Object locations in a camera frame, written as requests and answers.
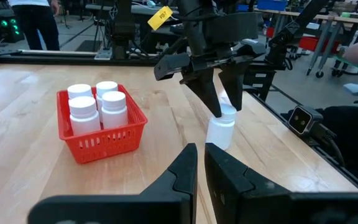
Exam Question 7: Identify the wooden background table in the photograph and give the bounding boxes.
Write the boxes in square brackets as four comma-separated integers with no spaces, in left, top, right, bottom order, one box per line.
[255,8,358,78]

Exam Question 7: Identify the red plastic mesh basket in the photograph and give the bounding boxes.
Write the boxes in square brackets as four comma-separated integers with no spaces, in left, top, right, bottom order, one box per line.
[56,83,149,165]

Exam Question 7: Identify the black device with green lights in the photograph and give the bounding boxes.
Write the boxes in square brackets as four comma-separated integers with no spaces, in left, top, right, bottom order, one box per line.
[0,17,25,44]

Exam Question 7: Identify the black table-level camera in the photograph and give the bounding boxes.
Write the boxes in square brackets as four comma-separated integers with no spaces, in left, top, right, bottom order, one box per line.
[288,105,324,136]

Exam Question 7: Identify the person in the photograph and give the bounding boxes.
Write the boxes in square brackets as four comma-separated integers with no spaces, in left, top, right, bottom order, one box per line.
[321,102,358,191]
[8,0,61,52]

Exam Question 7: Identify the yellow tag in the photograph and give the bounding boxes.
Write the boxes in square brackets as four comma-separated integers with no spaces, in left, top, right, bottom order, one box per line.
[147,5,174,31]

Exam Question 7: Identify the red storage bin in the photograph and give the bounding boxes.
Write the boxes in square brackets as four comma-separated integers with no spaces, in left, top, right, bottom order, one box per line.
[298,36,324,52]

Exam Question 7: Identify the blue storage bin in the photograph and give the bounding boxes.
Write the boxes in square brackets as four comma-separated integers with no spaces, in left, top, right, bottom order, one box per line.
[256,0,288,12]

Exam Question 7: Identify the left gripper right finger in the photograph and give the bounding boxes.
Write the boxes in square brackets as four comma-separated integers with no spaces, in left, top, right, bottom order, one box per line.
[204,142,358,224]

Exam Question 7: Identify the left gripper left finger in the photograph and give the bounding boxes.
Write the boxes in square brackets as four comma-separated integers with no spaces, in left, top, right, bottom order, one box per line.
[27,142,199,224]

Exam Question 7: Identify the black aluminium table frame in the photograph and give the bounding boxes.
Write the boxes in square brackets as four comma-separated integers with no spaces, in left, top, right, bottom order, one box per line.
[0,49,358,192]

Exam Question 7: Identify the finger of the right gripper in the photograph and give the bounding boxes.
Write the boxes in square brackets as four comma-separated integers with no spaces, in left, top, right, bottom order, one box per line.
[218,61,252,112]
[180,67,223,119]

